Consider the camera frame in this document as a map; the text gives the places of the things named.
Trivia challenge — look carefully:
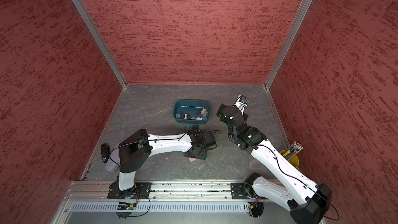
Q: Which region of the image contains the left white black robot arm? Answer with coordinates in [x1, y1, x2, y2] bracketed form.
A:
[106, 128, 216, 199]

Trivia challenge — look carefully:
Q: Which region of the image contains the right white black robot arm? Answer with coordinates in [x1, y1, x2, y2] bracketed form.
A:
[216, 101, 332, 224]

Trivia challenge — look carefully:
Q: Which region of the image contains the teal plastic storage box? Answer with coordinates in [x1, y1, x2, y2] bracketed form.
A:
[173, 100, 211, 124]

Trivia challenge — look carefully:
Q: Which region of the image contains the yellow pencil cup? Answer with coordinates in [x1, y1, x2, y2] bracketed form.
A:
[280, 141, 303, 169]

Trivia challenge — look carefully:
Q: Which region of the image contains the lavender cloth at left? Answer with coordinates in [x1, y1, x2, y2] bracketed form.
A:
[105, 158, 120, 172]

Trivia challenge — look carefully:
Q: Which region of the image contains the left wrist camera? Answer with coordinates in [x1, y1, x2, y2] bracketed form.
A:
[201, 132, 217, 150]

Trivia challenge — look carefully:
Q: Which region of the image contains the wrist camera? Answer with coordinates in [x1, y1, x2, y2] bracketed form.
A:
[234, 95, 248, 114]
[201, 132, 217, 150]

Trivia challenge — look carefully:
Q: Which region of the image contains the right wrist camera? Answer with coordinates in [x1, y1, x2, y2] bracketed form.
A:
[234, 95, 248, 114]

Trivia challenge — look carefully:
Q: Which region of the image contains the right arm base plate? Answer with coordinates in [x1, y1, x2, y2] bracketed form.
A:
[230, 183, 258, 200]

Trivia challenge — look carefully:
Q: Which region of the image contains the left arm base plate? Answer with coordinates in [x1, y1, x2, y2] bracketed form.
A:
[107, 181, 152, 200]

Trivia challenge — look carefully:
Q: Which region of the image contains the black device on left wall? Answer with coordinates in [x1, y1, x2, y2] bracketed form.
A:
[100, 144, 110, 163]

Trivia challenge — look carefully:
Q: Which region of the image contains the perforated cable tray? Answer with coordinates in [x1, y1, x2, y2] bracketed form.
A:
[70, 201, 250, 214]

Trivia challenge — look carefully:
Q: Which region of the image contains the aluminium front rail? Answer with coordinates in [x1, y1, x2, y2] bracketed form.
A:
[63, 180, 316, 202]

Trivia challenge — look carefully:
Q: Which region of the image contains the left aluminium corner post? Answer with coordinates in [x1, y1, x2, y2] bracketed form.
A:
[72, 0, 128, 90]

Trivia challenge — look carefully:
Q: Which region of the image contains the aluminium corner post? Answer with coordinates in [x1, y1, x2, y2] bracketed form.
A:
[265, 0, 313, 91]
[72, 0, 128, 90]

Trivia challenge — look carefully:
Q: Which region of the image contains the right aluminium corner post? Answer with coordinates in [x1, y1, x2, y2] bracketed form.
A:
[265, 0, 313, 91]

